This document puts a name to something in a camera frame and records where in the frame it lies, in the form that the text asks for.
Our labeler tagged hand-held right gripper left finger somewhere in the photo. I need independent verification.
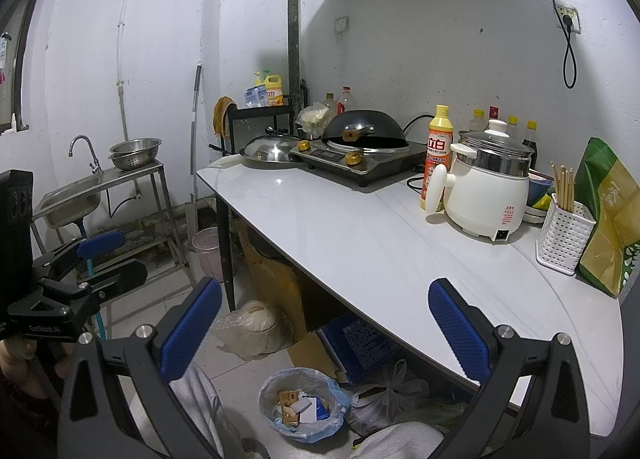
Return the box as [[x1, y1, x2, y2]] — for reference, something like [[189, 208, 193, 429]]
[[57, 276, 224, 459]]

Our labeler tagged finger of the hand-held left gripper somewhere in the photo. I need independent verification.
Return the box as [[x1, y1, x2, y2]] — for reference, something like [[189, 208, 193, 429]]
[[32, 230, 126, 286], [75, 259, 148, 308]]

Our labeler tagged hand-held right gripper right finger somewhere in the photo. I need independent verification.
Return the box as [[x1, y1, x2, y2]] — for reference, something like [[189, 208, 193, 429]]
[[427, 276, 594, 459]]

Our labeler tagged brown printed snack packet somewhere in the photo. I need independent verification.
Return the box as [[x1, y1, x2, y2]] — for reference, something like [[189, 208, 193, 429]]
[[277, 389, 302, 427]]

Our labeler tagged small white carton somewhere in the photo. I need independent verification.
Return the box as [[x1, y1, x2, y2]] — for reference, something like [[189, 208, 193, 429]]
[[292, 396, 319, 424]]

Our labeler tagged small bin with plastic liner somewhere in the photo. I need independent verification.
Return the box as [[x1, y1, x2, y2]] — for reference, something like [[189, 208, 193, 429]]
[[258, 367, 351, 444]]

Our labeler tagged person's left hand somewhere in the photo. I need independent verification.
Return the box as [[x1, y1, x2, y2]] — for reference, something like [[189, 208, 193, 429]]
[[0, 338, 76, 400]]

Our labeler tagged steel sink basin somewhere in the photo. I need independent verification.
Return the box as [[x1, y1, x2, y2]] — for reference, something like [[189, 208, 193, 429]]
[[32, 174, 103, 230]]

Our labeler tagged clear plastic bag with contents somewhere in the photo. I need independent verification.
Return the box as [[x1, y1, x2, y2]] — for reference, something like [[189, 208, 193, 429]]
[[210, 300, 296, 362]]

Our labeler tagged pink plastic bucket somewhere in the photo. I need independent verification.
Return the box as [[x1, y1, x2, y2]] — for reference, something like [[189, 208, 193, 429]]
[[192, 227, 224, 285]]

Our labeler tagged black table leg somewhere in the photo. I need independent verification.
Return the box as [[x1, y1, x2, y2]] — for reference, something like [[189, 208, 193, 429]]
[[215, 196, 237, 312]]

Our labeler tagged metal sink stand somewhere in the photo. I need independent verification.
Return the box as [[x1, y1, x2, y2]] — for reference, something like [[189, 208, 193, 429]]
[[30, 161, 198, 340]]

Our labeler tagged chrome faucet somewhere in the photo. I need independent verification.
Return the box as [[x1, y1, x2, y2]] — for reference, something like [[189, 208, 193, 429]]
[[68, 135, 104, 176]]

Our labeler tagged person's leg in grey pants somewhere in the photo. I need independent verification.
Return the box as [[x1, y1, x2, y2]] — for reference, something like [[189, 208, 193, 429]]
[[170, 361, 246, 459], [350, 421, 446, 459]]

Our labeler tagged steel colander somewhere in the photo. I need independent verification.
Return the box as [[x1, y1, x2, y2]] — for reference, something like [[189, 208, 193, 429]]
[[109, 151, 162, 171]]

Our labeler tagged white knotted plastic bag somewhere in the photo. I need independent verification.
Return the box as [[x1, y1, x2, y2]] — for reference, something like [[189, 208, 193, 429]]
[[345, 359, 431, 435]]

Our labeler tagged brown cardboard box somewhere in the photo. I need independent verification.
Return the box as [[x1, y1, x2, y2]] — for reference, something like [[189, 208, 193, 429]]
[[235, 224, 311, 340]]

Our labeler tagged blue printed carton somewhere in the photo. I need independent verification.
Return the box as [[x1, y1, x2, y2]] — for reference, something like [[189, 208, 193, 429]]
[[317, 311, 401, 385]]

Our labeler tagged steel bowl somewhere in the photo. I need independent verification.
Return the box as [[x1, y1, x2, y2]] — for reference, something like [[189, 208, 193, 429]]
[[110, 138, 163, 156]]

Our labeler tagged flat cardboard sheet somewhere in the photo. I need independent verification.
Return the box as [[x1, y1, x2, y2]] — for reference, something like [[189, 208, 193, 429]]
[[287, 331, 346, 380]]

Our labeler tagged white perforated utensil holder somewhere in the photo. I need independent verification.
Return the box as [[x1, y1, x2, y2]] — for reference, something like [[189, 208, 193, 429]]
[[536, 194, 597, 276]]

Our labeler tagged white electric cooking pot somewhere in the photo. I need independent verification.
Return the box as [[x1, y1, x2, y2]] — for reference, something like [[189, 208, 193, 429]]
[[426, 141, 532, 243]]

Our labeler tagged blue ceramic bowl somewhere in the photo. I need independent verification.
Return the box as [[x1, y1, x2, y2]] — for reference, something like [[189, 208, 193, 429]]
[[529, 174, 555, 204]]

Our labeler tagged bundle of wooden chopsticks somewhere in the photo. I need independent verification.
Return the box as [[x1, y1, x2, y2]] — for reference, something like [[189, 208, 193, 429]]
[[550, 161, 576, 214]]

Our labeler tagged orange cloth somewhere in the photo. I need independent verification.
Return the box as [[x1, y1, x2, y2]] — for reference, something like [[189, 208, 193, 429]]
[[214, 96, 237, 134]]

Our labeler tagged orange yellow dish soap bottle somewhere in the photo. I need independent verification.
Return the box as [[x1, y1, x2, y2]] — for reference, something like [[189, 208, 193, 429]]
[[420, 105, 458, 212]]

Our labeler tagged green and gold bag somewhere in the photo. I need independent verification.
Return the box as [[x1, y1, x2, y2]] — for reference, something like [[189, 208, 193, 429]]
[[572, 137, 640, 299]]

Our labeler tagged steel pan lid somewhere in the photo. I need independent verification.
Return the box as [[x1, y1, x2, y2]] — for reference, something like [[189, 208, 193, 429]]
[[239, 126, 307, 170]]

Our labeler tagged glass pot lid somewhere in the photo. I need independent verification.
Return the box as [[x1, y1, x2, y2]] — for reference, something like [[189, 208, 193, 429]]
[[457, 120, 535, 160]]

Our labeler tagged black tabletop stove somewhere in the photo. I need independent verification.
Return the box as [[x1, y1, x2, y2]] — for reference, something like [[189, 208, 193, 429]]
[[290, 136, 426, 188]]

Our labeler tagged yellow detergent bottle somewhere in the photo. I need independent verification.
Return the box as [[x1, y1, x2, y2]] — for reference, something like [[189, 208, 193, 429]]
[[263, 74, 284, 107]]

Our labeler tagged black wok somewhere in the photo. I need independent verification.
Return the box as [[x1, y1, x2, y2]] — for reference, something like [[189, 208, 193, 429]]
[[320, 110, 408, 150]]

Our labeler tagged plastic bag of white food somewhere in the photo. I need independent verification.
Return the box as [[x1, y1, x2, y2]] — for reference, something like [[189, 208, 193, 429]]
[[295, 103, 332, 140]]

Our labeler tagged red cap clear bottle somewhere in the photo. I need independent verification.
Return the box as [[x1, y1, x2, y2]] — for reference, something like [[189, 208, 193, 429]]
[[336, 87, 357, 116]]

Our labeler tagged grey vertical pipe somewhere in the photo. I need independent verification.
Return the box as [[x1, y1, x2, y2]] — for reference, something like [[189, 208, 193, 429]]
[[287, 0, 301, 104]]

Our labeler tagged black hose under sink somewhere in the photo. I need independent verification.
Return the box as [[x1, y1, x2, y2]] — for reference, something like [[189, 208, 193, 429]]
[[107, 179, 142, 218]]

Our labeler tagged mop with metal handle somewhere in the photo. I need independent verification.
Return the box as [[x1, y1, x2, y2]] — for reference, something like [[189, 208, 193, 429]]
[[187, 64, 204, 220]]

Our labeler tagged dark window frame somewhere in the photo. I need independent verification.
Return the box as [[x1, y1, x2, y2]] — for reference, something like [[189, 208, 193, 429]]
[[0, 0, 42, 134]]

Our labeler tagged white wall water pipe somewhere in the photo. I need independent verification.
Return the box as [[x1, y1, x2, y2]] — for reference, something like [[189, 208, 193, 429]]
[[116, 0, 140, 140]]

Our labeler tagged black wire rack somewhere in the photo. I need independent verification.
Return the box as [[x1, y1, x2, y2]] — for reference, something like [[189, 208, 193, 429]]
[[209, 106, 296, 160]]

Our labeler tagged black power cable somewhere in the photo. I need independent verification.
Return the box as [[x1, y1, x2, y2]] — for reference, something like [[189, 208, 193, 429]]
[[402, 114, 437, 192]]

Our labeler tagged black plugged wall cable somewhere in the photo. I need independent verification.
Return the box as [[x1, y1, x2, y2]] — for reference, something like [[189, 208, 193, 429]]
[[522, 0, 579, 88]]

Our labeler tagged white wall socket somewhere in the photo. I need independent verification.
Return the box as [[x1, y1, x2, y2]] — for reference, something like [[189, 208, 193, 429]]
[[556, 4, 582, 34]]

